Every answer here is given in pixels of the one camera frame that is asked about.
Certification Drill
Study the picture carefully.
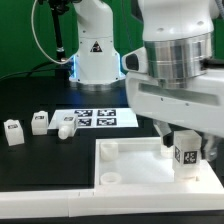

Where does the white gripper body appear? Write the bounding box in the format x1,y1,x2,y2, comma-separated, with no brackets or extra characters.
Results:
126,69,224,138

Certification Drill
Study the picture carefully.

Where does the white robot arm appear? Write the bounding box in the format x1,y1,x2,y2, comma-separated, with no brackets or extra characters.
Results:
73,0,224,161

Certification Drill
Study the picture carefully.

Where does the white cable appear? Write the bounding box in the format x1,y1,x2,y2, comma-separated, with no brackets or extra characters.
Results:
30,0,75,66

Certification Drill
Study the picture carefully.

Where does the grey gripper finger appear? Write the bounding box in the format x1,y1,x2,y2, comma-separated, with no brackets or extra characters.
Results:
202,134,220,160
153,120,173,147

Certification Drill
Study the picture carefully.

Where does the white L-shaped fence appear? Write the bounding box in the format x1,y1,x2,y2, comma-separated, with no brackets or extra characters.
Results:
0,160,224,219

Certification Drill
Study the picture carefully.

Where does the black camera stand pole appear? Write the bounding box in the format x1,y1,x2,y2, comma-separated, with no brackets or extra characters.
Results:
38,0,70,81

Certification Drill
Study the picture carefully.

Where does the white square tabletop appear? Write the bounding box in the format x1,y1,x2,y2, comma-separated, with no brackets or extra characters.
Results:
92,135,204,194

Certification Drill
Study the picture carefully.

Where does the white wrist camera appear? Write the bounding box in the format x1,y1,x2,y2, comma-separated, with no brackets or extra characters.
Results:
122,47,148,74

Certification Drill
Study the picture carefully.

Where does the black cable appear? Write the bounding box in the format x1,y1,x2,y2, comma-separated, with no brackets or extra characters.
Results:
0,61,73,83

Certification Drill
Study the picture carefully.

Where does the white sheet with markers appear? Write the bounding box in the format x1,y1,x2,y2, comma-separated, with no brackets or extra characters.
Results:
48,108,138,130

